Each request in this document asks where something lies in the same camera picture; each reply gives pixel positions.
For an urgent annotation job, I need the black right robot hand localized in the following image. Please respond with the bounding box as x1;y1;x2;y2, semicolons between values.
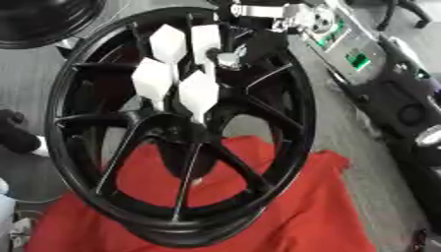
207;0;309;73

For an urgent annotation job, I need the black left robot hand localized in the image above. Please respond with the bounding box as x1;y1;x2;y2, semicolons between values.
0;108;52;158

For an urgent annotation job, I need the black spoked wheel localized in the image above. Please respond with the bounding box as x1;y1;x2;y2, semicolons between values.
42;6;319;249

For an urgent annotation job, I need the black round tyre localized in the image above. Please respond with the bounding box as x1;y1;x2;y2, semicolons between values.
0;0;109;50

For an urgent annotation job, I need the black office chair base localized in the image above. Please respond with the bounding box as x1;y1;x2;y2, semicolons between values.
347;0;434;32

